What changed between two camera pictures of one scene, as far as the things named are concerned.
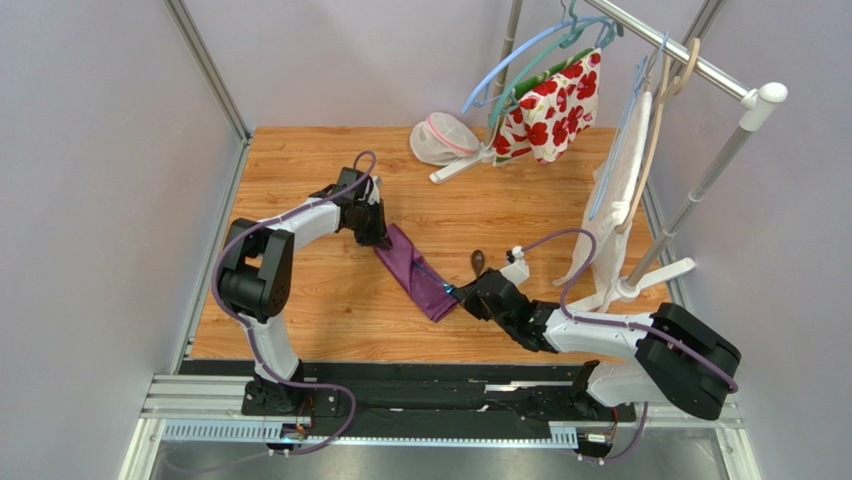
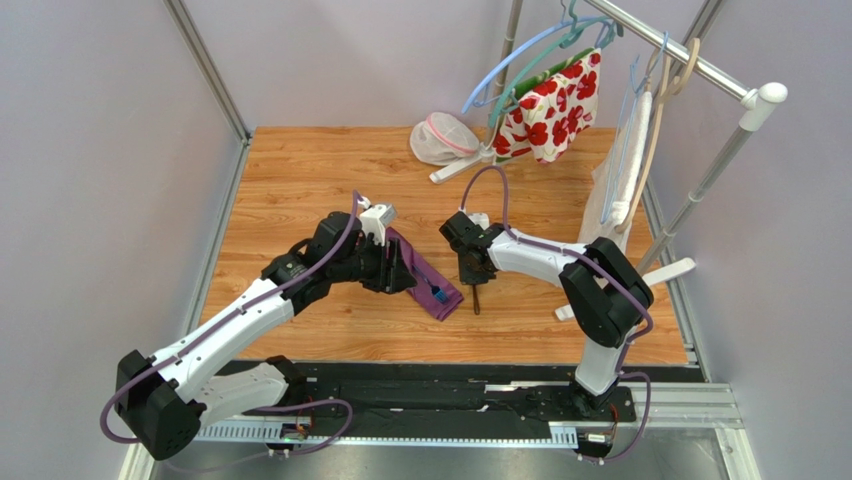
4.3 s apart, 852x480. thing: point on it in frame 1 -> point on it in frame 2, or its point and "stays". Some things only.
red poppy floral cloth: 548,114 stays
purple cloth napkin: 423,283 stays
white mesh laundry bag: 441,139 stays
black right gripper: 476,298 -> 472,264
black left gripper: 379,236 -> 392,275
